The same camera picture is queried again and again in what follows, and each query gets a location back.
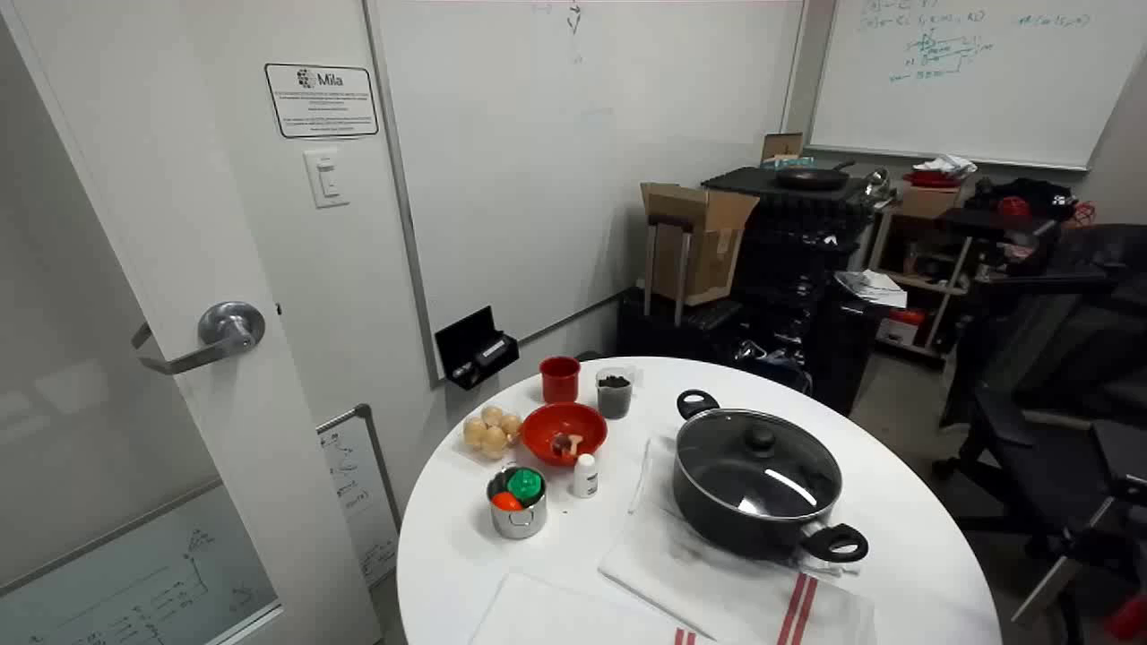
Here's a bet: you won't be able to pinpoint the clear measuring cup dark contents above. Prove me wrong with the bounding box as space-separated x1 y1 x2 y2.
593 374 633 418

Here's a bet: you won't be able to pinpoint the black cooking pot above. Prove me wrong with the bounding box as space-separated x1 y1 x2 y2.
670 387 869 562

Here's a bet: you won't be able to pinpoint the beige bread rolls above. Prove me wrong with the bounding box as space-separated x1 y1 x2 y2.
461 405 521 462

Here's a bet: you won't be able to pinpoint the cardboard box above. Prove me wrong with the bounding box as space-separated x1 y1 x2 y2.
642 182 757 307

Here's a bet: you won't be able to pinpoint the black office chair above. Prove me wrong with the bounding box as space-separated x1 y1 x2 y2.
930 225 1147 624

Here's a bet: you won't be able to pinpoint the black eraser tray box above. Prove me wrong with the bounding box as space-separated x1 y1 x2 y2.
433 307 521 391

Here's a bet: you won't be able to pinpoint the silver door handle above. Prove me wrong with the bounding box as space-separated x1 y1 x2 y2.
133 302 266 377

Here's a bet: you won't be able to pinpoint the glass pot lid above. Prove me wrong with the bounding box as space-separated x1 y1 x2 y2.
678 412 843 518

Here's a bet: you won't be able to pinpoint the red mug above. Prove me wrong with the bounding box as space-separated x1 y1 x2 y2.
537 353 580 405

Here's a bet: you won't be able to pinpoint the red bowl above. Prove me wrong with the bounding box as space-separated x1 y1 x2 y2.
521 400 607 465

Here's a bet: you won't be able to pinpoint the metal can with toys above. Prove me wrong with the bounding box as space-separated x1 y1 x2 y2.
487 465 548 542

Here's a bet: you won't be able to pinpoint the wooden shelf with clutter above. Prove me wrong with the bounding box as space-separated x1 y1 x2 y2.
862 154 1077 363

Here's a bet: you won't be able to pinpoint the black cart with items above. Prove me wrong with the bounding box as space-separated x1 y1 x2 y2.
707 169 875 412

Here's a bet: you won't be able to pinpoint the wall light switch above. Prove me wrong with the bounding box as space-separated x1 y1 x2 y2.
303 148 347 209

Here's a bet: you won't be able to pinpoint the wall sign plaque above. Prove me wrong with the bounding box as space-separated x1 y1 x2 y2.
266 61 381 141

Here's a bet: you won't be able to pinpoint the small white bottle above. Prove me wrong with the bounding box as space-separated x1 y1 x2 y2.
570 456 598 497

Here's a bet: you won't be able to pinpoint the whiteboard with writing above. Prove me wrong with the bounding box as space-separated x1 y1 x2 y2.
811 0 1147 170

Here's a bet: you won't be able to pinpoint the white towel red stripes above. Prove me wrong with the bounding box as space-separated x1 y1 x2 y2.
603 439 877 645

